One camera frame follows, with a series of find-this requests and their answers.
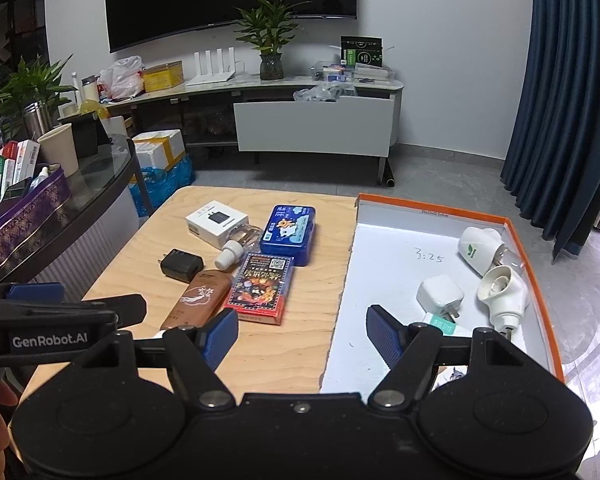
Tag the slim white bottle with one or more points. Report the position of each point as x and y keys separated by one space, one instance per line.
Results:
x=74 y=90

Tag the stainless steel tumbler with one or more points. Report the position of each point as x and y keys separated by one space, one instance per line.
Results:
x=37 y=120

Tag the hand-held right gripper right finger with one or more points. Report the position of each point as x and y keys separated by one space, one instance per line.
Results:
x=384 y=332

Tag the bamboo plant in glass vase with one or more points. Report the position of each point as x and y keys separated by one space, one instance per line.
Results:
x=271 y=65

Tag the clear bottle with white cap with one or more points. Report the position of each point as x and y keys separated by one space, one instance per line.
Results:
x=228 y=255

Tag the clear plastic storage box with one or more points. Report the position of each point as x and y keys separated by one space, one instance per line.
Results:
x=355 y=74

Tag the blue tin box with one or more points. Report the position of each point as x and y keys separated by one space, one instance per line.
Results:
x=287 y=235

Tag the orange-rimmed white cardboard box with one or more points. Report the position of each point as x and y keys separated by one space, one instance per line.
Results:
x=395 y=260

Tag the black charger adapter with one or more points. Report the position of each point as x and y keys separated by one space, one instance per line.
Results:
x=182 y=265

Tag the purple patterned storage basket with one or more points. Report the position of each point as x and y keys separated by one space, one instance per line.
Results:
x=30 y=220

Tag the small white dropper bottle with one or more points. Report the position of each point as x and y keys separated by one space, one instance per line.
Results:
x=40 y=180

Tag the beige paper cup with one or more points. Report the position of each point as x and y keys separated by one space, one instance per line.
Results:
x=60 y=152

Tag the white lidded jar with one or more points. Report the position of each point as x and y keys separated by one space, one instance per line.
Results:
x=90 y=90

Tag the white plastic bag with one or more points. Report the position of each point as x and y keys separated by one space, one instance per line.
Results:
x=122 y=80

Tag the green white bandage box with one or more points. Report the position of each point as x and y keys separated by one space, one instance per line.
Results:
x=442 y=327

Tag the white plug-in repeller with bottle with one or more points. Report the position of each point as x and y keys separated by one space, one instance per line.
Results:
x=475 y=247

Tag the blue plastic wrapped pack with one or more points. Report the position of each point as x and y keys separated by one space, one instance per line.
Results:
x=165 y=185

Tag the white product box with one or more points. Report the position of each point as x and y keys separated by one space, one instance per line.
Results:
x=215 y=220

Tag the white charger plug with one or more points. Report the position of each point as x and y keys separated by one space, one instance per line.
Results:
x=437 y=295

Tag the leafy green plant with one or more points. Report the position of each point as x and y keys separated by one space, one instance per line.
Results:
x=35 y=85

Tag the black roll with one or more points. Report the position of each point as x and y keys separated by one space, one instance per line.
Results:
x=389 y=172

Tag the black glass bar counter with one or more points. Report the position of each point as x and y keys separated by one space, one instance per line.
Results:
x=100 y=185

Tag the television cabinet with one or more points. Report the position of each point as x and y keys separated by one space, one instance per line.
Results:
x=205 y=95

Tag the brown tube with white cap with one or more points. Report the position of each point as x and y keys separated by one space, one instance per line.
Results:
x=195 y=297

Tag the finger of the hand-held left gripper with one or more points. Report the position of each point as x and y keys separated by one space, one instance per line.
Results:
x=125 y=310
x=35 y=291

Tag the green black box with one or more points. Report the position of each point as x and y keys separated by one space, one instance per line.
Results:
x=361 y=52

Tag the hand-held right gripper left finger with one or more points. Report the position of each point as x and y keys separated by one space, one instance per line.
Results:
x=220 y=336

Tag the red playing card box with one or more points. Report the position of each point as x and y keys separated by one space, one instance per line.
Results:
x=260 y=285

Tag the white router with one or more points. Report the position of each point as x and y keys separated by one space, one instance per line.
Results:
x=215 y=77

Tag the dark blue curtain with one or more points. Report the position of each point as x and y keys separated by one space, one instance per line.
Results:
x=555 y=110

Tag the pile of medicine boxes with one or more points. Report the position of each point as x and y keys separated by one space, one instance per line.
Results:
x=20 y=160

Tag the white foam box yellow tape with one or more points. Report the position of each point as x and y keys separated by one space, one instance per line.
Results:
x=157 y=147

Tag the white plug-in repeller with grille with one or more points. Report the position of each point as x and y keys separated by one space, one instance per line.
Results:
x=510 y=290

